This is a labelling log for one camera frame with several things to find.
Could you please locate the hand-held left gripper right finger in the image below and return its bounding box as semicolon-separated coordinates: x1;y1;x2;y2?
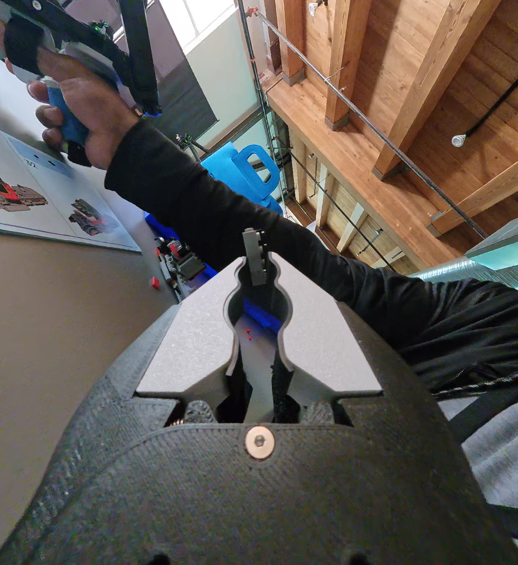
267;252;383;410

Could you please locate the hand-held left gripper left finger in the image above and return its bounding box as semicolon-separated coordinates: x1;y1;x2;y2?
135;257;246;411

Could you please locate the grey toy brick assembly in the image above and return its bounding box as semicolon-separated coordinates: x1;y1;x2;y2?
241;227;270;288

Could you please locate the brown desk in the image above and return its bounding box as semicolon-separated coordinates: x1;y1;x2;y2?
0;190;282;565

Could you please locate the person's right hand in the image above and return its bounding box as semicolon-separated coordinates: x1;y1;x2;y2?
0;9;141;171

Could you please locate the dark hanging panel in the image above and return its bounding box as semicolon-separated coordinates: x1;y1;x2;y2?
144;0;221;139

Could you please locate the blue plastic bin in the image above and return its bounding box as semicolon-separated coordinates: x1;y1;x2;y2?
143;211;286;336

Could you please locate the toy brick truck model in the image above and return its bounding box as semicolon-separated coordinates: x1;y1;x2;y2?
154;236;207;303

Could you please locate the light blue felt bag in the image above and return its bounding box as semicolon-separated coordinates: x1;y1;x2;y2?
199;141;285;217

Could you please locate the person's black jacket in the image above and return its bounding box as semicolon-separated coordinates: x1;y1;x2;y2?
391;276;518;400

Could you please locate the toy instruction booklet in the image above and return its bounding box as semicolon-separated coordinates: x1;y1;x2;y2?
0;53;142;253

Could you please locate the person's grey shirt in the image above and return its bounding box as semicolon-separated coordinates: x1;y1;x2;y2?
438;388;518;565

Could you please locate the thin metal ceiling pipe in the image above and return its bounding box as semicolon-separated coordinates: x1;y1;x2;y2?
237;0;489;239

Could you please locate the silver air duct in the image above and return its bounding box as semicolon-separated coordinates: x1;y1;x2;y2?
407;218;518;292

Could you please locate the black ceiling cable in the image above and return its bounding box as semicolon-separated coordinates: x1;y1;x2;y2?
464;55;518;138

